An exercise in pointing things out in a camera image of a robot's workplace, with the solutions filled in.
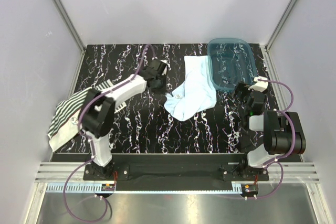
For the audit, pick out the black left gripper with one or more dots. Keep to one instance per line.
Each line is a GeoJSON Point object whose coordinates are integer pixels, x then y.
{"type": "Point", "coordinates": [163, 89]}

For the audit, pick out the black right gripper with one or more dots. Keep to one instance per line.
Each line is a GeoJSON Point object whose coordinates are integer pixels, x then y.
{"type": "Point", "coordinates": [243, 88]}

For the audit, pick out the light blue towel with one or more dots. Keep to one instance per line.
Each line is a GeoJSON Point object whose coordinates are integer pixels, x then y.
{"type": "Point", "coordinates": [195, 94]}

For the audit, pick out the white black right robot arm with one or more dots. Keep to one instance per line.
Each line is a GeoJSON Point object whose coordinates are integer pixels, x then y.
{"type": "Point", "coordinates": [282, 130]}

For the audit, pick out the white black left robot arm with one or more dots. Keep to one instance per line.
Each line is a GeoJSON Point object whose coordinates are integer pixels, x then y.
{"type": "Point", "coordinates": [96, 116]}

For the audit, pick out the teal transparent plastic bin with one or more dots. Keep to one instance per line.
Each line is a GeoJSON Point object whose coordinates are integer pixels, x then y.
{"type": "Point", "coordinates": [231, 61]}

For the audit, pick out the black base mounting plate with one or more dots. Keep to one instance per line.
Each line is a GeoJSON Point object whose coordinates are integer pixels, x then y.
{"type": "Point", "coordinates": [221, 159]}

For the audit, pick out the green white striped towel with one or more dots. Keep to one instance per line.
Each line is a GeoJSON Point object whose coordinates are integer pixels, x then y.
{"type": "Point", "coordinates": [64, 123]}

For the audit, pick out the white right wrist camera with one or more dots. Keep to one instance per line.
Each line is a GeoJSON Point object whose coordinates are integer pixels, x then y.
{"type": "Point", "coordinates": [260, 84]}

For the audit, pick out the aluminium front rail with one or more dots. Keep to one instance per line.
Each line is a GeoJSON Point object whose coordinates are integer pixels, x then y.
{"type": "Point", "coordinates": [288, 172]}

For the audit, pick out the white slotted cable duct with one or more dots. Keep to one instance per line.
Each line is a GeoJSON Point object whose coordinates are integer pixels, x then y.
{"type": "Point", "coordinates": [219, 187]}

